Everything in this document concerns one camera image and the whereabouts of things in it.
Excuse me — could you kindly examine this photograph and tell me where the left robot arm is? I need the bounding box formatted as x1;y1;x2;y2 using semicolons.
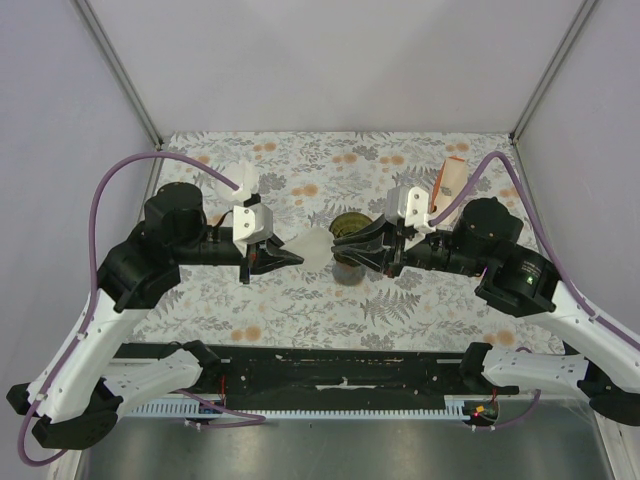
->
7;183;303;450

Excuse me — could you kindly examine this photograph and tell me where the floral tablecloth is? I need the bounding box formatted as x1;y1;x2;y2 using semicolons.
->
131;131;562;353

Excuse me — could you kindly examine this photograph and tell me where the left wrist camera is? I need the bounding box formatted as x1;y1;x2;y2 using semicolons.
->
232;203;274;257

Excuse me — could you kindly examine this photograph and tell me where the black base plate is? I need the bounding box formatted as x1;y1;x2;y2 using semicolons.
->
114;340;521;409

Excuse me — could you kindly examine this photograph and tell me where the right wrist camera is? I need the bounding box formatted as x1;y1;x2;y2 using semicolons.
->
384;186;435;233

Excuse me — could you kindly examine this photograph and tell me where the dark olive glass dripper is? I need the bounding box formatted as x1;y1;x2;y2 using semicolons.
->
329;211;373;239

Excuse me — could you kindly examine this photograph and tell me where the aluminium frame post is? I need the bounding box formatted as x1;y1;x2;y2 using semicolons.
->
71;0;164;150
508;0;601;141

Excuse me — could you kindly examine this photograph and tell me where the white cable duct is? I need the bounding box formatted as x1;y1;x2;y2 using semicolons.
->
119;394;501;419

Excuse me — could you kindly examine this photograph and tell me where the glass carafe with brown band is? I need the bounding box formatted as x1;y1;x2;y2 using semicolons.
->
332;259;365;287

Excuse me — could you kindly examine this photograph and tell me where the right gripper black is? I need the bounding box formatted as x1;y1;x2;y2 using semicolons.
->
332;208;488;278

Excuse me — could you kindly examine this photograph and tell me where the right aluminium frame post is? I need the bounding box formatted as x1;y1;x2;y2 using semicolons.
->
508;0;601;141

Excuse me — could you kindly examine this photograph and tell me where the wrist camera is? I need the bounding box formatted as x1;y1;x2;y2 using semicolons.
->
384;186;435;233
232;203;274;257

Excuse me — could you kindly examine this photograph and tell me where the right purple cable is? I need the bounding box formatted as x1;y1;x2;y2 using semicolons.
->
428;152;640;432

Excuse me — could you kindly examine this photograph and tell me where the left aluminium frame post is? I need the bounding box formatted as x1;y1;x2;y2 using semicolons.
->
71;0;164;150

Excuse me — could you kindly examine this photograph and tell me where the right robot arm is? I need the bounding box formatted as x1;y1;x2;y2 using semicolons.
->
332;198;639;426

